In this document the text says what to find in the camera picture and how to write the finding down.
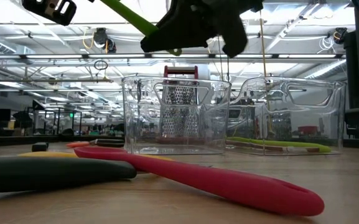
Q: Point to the background robot workstation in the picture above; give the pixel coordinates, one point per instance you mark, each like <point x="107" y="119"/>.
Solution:
<point x="36" y="105"/>

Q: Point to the red background box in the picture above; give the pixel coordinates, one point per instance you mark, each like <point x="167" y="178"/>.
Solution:
<point x="306" y="130"/>

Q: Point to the white box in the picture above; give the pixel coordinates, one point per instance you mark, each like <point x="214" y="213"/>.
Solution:
<point x="204" y="73"/>

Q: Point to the red spoon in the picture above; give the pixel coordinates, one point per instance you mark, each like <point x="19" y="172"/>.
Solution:
<point x="229" y="185"/>

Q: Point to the long ceiling light strip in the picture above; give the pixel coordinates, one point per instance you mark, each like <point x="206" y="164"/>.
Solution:
<point x="117" y="56"/>

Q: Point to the small black block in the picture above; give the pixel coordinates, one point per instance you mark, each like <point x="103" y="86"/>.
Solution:
<point x="40" y="147"/>

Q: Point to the yellow spatula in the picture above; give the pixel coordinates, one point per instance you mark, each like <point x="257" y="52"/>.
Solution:
<point x="48" y="154"/>

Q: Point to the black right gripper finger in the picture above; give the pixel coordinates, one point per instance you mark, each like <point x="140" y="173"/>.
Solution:
<point x="179" y="34"/>
<point x="233" y="37"/>

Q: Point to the clear plastic bin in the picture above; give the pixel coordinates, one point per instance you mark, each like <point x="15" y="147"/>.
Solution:
<point x="135" y="124"/>
<point x="260" y="102"/>

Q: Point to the red metal box grater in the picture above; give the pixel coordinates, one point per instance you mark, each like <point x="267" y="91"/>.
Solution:
<point x="180" y="71"/>

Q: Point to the light green spoon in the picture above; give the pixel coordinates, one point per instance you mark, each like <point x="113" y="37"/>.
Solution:
<point x="291" y="144"/>

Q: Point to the green spatula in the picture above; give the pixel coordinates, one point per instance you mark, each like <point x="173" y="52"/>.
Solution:
<point x="129" y="15"/>

